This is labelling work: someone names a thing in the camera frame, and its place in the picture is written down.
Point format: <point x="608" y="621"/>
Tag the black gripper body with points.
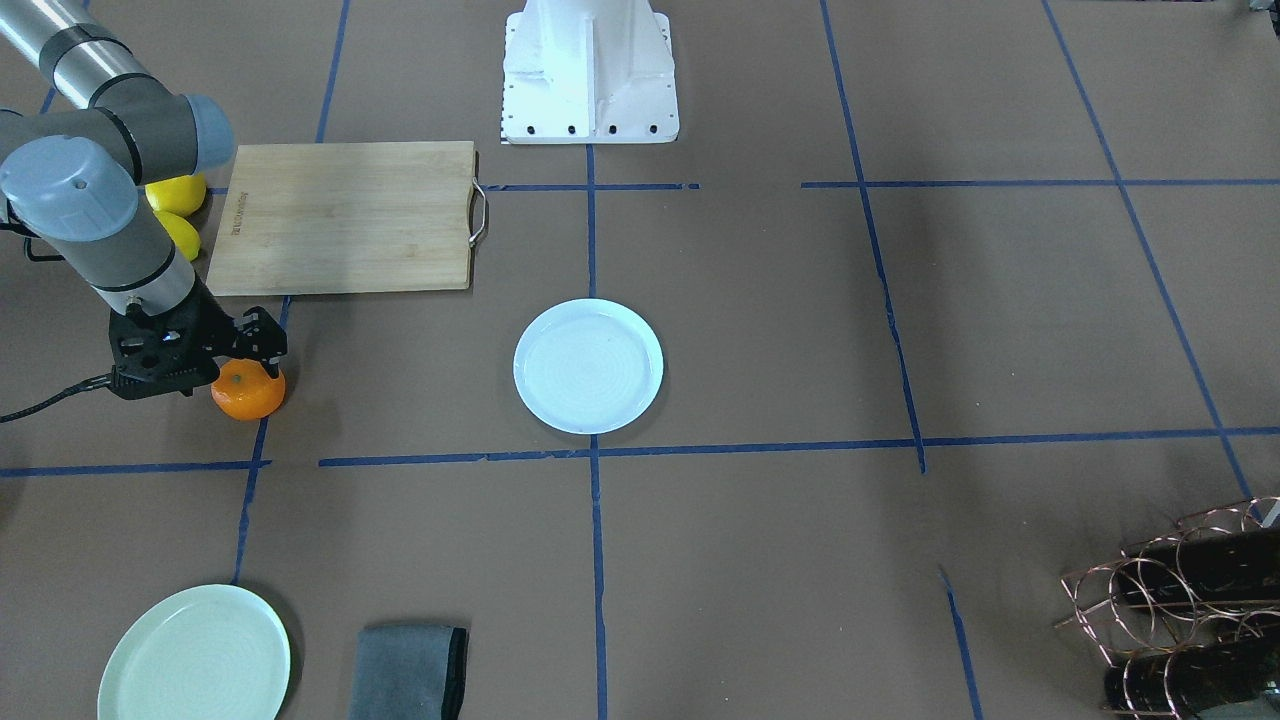
<point x="214" y="325"/>

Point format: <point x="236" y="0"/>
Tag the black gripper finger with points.
<point x="261" y="339"/>

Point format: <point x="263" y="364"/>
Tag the orange mandarin fruit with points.
<point x="245" y="390"/>

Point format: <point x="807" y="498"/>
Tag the light blue plate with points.
<point x="588" y="366"/>

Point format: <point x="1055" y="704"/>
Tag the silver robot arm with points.
<point x="74" y="179"/>

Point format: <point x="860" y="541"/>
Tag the light green plate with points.
<point x="215" y="651"/>

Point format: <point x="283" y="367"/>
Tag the yellow lemon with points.
<point x="186" y="238"/>
<point x="181" y="195"/>

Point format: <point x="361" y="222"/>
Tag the wooden cutting board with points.
<point x="370" y="217"/>

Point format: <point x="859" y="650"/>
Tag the folded grey cloth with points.
<point x="409" y="671"/>

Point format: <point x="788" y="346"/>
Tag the dark wine bottle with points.
<point x="1236" y="680"/>
<point x="1239" y="572"/>

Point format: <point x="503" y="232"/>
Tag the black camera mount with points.
<point x="161" y="354"/>

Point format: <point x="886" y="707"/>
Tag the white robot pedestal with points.
<point x="588" y="72"/>

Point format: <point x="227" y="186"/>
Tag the copper wire bottle rack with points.
<point x="1186" y="622"/>

